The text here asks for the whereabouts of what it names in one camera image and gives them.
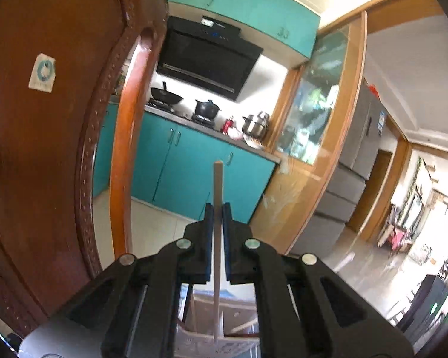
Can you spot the carved wooden chair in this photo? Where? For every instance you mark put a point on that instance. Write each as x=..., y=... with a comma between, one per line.
x=33, y=156

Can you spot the white square sticker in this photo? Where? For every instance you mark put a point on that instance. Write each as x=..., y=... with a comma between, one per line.
x=42, y=72

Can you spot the black range hood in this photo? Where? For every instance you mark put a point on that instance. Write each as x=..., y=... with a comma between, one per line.
x=209, y=59

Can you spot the wooden door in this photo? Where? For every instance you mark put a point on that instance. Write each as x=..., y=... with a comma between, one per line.
x=371, y=190

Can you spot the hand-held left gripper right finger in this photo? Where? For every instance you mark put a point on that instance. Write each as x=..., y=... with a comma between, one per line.
x=226, y=242

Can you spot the black furniture piece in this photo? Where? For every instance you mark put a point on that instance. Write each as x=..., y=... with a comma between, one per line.
x=429, y=305

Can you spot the grey kitchen countertop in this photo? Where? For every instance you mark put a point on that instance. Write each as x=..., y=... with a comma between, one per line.
x=216, y=133

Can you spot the steel pot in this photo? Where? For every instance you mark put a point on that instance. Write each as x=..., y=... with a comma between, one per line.
x=257, y=126

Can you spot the black wok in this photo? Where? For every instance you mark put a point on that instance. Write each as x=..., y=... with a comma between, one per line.
x=166, y=96

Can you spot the teal wall cabinet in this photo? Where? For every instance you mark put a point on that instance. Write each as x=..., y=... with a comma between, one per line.
x=246, y=3

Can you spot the beige wooden chopstick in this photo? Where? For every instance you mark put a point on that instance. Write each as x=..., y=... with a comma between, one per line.
x=217, y=182

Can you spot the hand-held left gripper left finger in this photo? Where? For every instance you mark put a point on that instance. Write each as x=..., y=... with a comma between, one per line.
x=208, y=242

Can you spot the teal kitchen base cabinet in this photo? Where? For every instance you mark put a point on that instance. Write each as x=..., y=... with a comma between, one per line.
x=194, y=164

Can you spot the grey refrigerator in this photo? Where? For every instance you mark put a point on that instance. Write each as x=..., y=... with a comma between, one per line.
x=343, y=194

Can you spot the black cooking pot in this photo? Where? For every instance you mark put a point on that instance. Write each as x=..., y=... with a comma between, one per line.
x=207, y=109

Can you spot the red bottle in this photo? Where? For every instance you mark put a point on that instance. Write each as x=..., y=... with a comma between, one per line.
x=228, y=125

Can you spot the grey perforated utensil holder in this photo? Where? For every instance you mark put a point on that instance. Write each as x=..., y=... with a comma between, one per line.
x=239, y=343

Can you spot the wood framed glass partition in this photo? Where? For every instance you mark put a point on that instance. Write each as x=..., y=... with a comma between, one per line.
x=313, y=119

